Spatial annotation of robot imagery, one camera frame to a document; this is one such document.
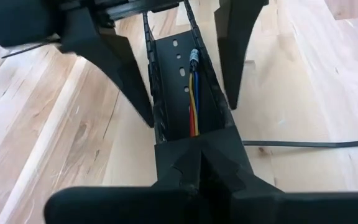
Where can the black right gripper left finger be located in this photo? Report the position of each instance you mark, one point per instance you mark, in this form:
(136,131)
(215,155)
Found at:
(120,205)

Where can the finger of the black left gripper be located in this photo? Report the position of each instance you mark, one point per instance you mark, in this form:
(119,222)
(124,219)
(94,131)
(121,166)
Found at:
(235,46)
(104,56)

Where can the black zip tie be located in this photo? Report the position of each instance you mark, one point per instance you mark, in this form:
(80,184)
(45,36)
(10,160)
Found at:
(306,143)
(26,49)

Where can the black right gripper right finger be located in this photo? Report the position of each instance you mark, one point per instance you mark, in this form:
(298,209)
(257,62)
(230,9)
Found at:
(275,208)

